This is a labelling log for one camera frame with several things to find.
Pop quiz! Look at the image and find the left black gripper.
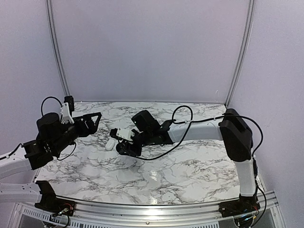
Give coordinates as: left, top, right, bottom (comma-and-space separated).
51, 112, 101, 155

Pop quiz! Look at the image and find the white earbud charging case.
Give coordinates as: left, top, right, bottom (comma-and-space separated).
105, 139, 116, 151

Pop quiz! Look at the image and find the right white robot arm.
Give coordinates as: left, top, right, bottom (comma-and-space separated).
110, 109, 257, 213

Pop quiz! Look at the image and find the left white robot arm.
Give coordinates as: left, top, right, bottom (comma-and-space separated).
0, 112, 102, 211

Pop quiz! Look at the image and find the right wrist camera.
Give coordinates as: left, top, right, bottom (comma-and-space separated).
110, 128, 135, 142

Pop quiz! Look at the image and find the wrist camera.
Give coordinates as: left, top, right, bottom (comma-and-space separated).
110, 128, 135, 142
60, 95, 75, 124

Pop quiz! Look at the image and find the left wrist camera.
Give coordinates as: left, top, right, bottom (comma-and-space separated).
60, 95, 75, 124

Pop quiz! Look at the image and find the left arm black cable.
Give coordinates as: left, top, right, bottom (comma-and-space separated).
0, 96, 78, 162

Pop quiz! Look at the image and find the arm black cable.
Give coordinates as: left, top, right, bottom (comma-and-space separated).
0, 96, 78, 162
120, 105, 268, 228

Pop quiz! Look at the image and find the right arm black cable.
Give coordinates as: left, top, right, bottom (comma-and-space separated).
120, 105, 268, 228

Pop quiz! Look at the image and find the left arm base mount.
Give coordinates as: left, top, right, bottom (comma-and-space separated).
34, 180, 76, 216

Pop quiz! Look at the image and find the left aluminium corner post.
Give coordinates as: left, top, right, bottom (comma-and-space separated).
45, 0, 71, 96

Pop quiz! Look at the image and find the aluminium corner post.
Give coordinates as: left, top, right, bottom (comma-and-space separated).
225, 0, 256, 107
45, 0, 71, 96

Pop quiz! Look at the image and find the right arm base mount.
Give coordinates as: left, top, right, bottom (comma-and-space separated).
218, 193, 260, 218

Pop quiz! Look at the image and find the aluminium front frame rail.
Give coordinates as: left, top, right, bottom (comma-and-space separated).
14, 190, 280, 228

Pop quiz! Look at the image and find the right aluminium corner post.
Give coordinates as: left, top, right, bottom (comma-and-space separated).
225, 0, 256, 107

